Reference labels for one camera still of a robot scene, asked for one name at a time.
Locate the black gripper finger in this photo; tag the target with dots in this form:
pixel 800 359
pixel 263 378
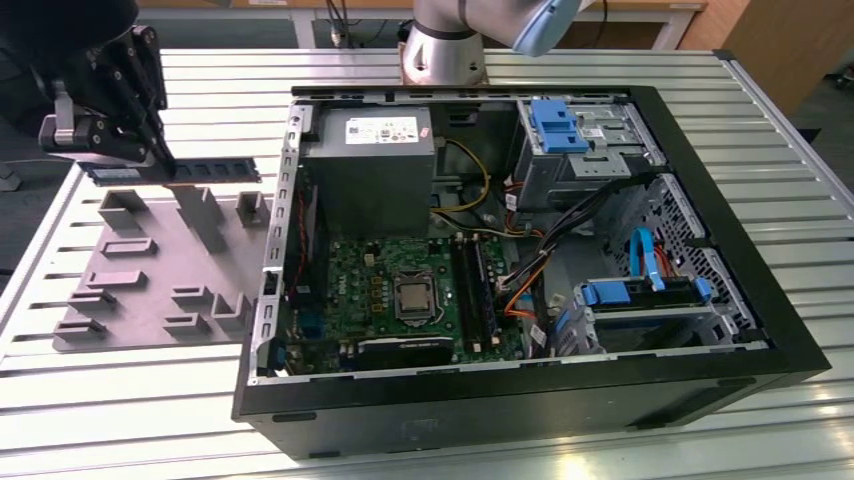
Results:
pixel 143 70
pixel 120 142

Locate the blue RAM stick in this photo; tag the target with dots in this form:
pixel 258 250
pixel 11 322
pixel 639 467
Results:
pixel 214 169

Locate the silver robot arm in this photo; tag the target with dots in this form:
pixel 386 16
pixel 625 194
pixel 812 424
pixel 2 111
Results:
pixel 441 50

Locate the black RAM slot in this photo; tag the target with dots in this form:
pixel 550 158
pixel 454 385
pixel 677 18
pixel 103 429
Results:
pixel 466 290

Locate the grey parts rack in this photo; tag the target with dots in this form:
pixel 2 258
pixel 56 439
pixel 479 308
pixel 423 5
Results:
pixel 160 260

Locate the grey power supply unit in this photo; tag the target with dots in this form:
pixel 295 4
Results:
pixel 367 190

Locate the green motherboard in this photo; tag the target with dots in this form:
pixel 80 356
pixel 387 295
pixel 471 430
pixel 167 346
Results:
pixel 414 250

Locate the CPU socket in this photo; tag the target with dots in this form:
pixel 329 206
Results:
pixel 417 276

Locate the silver CPU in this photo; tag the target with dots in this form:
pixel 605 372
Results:
pixel 415 296

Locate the black graphics card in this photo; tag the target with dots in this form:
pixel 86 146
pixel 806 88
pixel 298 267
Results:
pixel 401 352

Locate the hard disk in blue carrier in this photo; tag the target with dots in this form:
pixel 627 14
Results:
pixel 607 292

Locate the black PC case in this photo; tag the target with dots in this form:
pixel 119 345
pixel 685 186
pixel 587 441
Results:
pixel 534 410

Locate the silver disk bay cage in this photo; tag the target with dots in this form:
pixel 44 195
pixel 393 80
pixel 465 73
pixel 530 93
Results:
pixel 654 314

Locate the wooden cabinet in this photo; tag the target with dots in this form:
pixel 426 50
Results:
pixel 788 50

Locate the white frame wooden desk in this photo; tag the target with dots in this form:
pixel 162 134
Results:
pixel 303 30

